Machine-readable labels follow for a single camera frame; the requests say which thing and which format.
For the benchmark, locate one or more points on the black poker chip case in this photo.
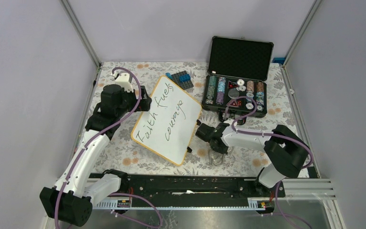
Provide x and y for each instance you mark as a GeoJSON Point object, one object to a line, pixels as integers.
{"type": "Point", "coordinates": [236, 76]}

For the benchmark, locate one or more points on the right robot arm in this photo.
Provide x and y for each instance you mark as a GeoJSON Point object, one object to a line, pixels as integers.
{"type": "Point", "coordinates": [285, 150]}

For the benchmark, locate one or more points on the dark grey lego baseplate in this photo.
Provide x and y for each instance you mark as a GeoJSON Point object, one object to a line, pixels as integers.
{"type": "Point", "coordinates": [184, 85]}

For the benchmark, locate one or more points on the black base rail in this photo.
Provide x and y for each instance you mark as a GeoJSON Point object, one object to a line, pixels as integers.
{"type": "Point", "coordinates": [190, 192]}

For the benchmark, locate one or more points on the yellow framed whiteboard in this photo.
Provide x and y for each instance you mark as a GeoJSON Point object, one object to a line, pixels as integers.
{"type": "Point", "coordinates": [168, 127]}

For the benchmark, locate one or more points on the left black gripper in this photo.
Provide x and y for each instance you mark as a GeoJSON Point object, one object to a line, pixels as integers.
{"type": "Point", "coordinates": [144, 104]}

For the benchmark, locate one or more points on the blue lego brick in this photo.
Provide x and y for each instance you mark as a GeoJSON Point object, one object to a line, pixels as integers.
{"type": "Point", "coordinates": [184, 78]}

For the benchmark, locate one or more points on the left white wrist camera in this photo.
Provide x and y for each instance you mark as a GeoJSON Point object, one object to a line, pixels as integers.
{"type": "Point", "coordinates": [124, 80]}

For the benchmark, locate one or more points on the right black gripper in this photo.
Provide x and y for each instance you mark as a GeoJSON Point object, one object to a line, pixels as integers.
{"type": "Point", "coordinates": [223, 150]}

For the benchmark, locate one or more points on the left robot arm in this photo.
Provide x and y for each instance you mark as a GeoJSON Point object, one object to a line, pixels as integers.
{"type": "Point", "coordinates": [71, 200]}

